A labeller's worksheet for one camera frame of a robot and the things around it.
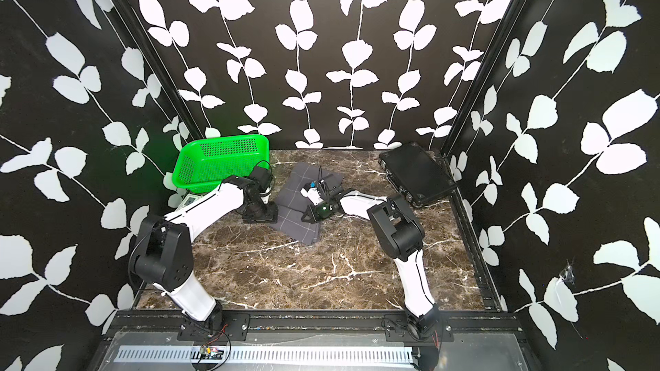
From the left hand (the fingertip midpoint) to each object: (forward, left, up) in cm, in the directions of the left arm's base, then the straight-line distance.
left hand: (270, 215), depth 90 cm
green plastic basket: (+33, +36, -7) cm, 49 cm away
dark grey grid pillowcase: (+9, -6, -7) cm, 13 cm away
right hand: (+2, -11, -4) cm, 11 cm away
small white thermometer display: (+12, +36, -7) cm, 38 cm away
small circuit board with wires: (-39, +14, -8) cm, 42 cm away
